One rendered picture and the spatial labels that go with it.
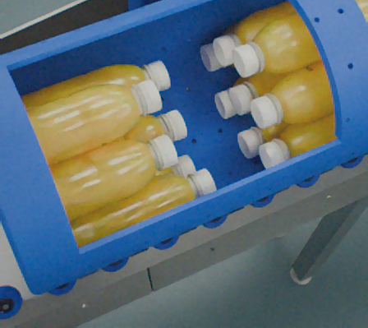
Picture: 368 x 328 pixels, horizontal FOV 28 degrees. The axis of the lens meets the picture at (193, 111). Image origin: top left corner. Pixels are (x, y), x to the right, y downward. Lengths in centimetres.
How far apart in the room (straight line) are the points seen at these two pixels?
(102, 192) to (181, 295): 116
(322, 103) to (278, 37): 10
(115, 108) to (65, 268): 19
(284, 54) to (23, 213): 37
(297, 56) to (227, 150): 23
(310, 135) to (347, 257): 116
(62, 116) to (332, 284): 134
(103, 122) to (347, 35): 30
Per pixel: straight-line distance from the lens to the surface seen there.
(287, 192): 111
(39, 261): 84
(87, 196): 87
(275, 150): 97
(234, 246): 115
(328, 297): 206
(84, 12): 220
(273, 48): 93
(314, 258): 184
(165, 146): 90
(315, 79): 95
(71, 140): 86
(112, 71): 94
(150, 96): 88
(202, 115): 111
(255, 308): 202
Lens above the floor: 194
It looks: 62 degrees down
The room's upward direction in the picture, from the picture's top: 8 degrees clockwise
